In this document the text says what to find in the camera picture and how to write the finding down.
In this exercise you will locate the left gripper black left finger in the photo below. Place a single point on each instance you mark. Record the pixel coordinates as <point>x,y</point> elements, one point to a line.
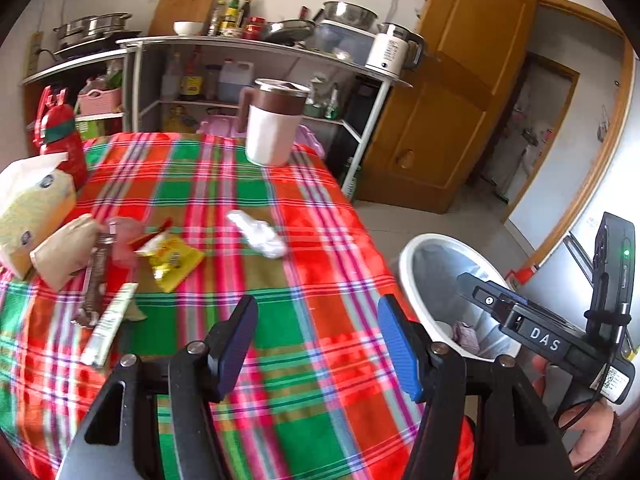
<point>119,438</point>

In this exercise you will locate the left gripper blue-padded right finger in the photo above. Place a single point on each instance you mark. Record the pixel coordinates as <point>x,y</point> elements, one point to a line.
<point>481,419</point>

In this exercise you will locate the white plastic wrap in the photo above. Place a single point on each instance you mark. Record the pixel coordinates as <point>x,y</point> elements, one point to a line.
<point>258,234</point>

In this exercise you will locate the purple snack bag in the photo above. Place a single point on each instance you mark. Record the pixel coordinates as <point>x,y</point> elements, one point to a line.
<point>465,337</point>

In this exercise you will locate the white trash bin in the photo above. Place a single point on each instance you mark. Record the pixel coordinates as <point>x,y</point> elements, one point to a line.
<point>427,269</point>

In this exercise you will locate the white metal kitchen shelf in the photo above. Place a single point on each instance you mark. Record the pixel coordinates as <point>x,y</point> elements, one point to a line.
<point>144,60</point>

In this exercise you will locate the person's right hand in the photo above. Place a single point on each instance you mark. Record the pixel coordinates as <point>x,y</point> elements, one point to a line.
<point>596,425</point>

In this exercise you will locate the white barcode sachet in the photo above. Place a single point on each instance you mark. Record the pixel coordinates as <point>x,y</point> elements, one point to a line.
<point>121,308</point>

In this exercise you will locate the brown coffee stick sachet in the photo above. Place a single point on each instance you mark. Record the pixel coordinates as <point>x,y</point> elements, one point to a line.
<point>91,306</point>

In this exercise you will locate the yellow snack wrapper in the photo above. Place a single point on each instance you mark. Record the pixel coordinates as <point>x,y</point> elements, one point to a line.
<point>170,258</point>

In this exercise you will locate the beige crumpled paper bag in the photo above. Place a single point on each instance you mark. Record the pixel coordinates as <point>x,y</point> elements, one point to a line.
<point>66,251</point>

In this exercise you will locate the plaid red green tablecloth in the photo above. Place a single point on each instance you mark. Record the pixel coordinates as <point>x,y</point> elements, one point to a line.
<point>317,397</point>

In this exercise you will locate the clear pink plastic cup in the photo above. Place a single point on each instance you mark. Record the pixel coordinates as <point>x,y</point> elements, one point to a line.
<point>125,230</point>

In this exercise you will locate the yellow tissue pack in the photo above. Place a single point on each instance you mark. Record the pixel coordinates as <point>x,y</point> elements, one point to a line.
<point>36,196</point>

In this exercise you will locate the red reindeer water bottle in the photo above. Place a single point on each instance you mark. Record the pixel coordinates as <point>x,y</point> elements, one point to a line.
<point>56,132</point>

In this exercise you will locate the pink plastic basket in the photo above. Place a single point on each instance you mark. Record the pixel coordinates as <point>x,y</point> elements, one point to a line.
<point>98,102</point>

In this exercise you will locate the soy sauce bottle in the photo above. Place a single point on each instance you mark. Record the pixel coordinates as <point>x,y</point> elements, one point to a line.
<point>193,76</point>

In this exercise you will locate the white brown lidded mug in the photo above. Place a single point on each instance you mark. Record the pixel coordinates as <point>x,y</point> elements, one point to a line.
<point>272,96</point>

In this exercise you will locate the wooden door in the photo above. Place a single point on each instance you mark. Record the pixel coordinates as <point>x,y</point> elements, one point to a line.
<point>433,130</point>

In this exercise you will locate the white electric kettle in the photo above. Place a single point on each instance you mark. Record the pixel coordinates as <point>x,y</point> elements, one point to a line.
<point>395,49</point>

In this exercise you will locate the white oil jug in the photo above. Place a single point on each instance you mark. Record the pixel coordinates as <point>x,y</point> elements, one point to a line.
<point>233,77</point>

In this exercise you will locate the clear storage container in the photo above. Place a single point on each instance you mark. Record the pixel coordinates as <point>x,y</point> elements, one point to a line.
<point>347,43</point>

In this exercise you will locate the steel steamer pot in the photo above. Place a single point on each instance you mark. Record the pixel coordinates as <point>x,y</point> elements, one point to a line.
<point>89,27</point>

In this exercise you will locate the white ceramic bowl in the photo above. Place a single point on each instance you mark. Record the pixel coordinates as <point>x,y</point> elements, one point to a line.
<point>188,28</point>

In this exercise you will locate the steel mixing bowl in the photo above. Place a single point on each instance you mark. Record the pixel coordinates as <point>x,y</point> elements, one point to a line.
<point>346,13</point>

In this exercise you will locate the frying pan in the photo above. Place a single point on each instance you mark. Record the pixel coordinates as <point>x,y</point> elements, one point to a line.
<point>288,32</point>

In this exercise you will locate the power strip on wall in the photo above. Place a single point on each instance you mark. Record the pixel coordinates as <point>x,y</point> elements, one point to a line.
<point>33,52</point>

